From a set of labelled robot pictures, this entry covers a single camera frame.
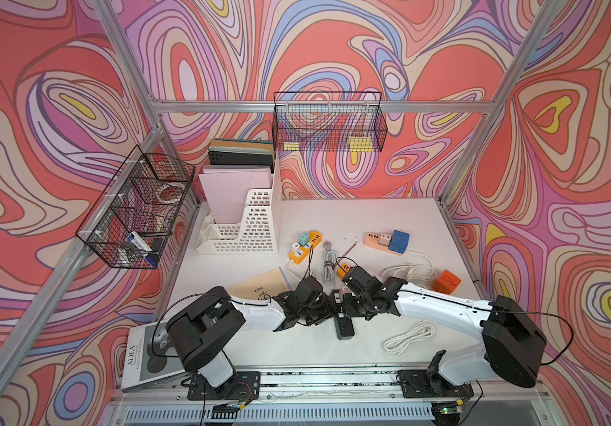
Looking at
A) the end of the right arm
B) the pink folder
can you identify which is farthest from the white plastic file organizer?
the end of the right arm

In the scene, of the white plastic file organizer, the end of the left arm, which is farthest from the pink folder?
the end of the left arm

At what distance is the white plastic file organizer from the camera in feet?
2.84
